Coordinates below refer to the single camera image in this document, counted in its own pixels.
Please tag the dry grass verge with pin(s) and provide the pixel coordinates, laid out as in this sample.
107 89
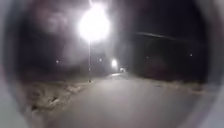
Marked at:
53 93

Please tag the street lamp pole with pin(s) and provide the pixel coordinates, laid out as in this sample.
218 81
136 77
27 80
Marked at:
89 60

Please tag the pale roadside verge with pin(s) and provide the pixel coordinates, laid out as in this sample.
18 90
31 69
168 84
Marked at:
173 85

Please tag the grey asphalt road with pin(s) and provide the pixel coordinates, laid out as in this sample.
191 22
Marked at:
123 103

